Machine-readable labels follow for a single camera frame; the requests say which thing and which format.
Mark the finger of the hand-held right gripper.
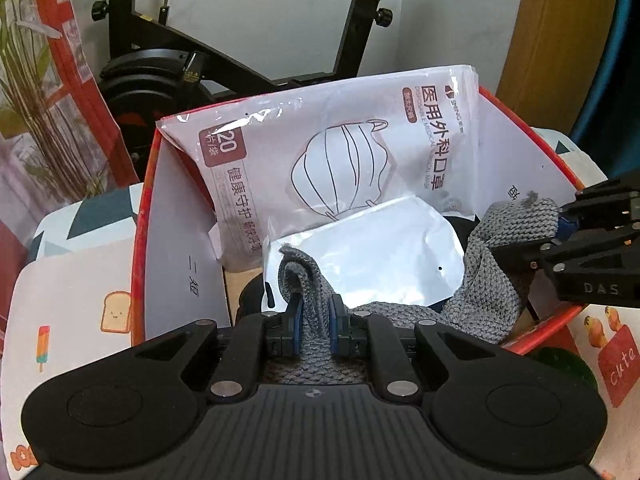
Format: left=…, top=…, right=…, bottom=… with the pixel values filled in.
left=555, top=170, right=640, bottom=244
left=492, top=232, right=640, bottom=307

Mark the black exercise bike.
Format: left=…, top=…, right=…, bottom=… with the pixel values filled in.
left=91, top=0, right=439, bottom=182

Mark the grey knitted cloth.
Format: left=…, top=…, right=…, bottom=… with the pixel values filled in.
left=262, top=195, right=561, bottom=387

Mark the black sleep mask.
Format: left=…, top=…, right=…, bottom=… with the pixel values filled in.
left=234, top=280, right=279, bottom=322

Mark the printed blanket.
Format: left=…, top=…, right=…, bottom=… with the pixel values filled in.
left=0, top=127, right=640, bottom=480

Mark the white face mask packet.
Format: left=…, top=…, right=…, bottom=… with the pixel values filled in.
left=156, top=62, right=483, bottom=273

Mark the strawberry printed cardboard box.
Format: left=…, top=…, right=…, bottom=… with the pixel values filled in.
left=131, top=85, right=608, bottom=357

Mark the wooden door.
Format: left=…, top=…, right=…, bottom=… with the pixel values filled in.
left=495, top=0, right=628, bottom=137

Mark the plain white plastic bag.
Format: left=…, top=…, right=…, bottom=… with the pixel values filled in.
left=262, top=195, right=468, bottom=311

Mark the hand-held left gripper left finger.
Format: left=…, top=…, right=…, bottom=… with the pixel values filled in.
left=132, top=295, right=304, bottom=403

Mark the dark blue panel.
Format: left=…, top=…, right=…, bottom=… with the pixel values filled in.
left=567, top=0, right=640, bottom=182

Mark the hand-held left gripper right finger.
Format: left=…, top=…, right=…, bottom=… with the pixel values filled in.
left=327, top=294, right=494, bottom=403

